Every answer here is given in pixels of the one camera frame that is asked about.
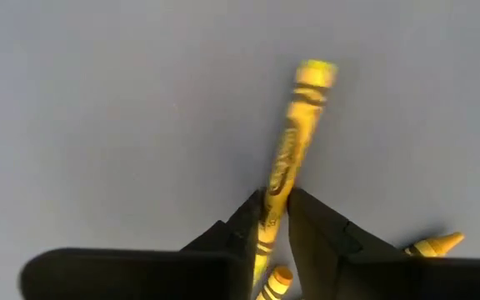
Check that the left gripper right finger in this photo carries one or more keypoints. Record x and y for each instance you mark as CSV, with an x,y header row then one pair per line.
x,y
390,279

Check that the yellow crayon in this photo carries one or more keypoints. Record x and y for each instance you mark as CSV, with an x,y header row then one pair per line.
x,y
436,246

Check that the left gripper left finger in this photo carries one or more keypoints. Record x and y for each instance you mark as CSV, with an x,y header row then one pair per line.
x,y
140,277

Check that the yellow-green crayon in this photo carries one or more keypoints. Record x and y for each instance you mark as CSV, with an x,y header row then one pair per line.
x,y
298,137
276,285

